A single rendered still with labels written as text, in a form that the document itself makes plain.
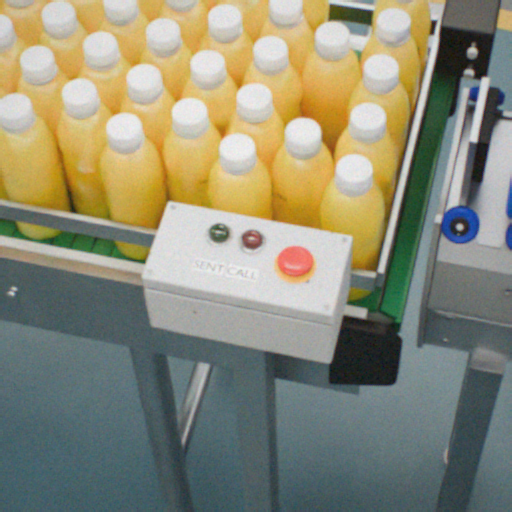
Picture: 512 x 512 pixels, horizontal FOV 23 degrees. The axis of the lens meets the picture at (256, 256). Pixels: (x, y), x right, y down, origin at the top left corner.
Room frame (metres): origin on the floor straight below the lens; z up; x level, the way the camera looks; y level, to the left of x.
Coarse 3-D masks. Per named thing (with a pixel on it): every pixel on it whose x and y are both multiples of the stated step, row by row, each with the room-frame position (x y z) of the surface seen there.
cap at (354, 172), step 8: (344, 160) 0.84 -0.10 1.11; (352, 160) 0.84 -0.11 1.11; (360, 160) 0.84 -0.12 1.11; (368, 160) 0.84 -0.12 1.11; (336, 168) 0.83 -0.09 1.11; (344, 168) 0.83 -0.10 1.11; (352, 168) 0.83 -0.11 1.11; (360, 168) 0.83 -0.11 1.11; (368, 168) 0.83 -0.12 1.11; (336, 176) 0.83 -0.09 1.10; (344, 176) 0.82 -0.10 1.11; (352, 176) 0.82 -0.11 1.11; (360, 176) 0.82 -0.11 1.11; (368, 176) 0.82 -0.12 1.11; (344, 184) 0.82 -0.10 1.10; (352, 184) 0.81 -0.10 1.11; (360, 184) 0.81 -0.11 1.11; (368, 184) 0.82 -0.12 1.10
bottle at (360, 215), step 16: (336, 192) 0.83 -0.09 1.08; (352, 192) 0.82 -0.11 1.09; (368, 192) 0.82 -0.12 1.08; (320, 208) 0.83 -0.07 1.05; (336, 208) 0.81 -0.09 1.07; (352, 208) 0.81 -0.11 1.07; (368, 208) 0.81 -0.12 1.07; (384, 208) 0.83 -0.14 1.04; (320, 224) 0.82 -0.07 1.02; (336, 224) 0.80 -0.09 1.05; (352, 224) 0.80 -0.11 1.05; (368, 224) 0.80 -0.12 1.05; (368, 240) 0.80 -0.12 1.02; (352, 256) 0.80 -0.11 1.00; (368, 256) 0.80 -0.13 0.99; (352, 288) 0.80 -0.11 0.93
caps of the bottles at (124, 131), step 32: (128, 0) 1.10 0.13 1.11; (192, 0) 1.11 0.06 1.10; (0, 32) 1.06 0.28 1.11; (64, 32) 1.07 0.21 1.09; (160, 32) 1.04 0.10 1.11; (32, 64) 1.00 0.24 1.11; (96, 64) 1.01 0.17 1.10; (64, 96) 0.95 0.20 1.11; (96, 96) 0.96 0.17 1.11; (128, 128) 0.90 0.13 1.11
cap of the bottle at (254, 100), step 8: (248, 88) 0.95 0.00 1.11; (256, 88) 0.95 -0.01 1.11; (264, 88) 0.95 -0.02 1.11; (240, 96) 0.94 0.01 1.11; (248, 96) 0.94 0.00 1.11; (256, 96) 0.94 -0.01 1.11; (264, 96) 0.94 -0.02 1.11; (240, 104) 0.93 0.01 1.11; (248, 104) 0.93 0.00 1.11; (256, 104) 0.93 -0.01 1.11; (264, 104) 0.93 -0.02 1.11; (240, 112) 0.93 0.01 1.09; (248, 112) 0.92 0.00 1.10; (256, 112) 0.92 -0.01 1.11; (264, 112) 0.92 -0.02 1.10
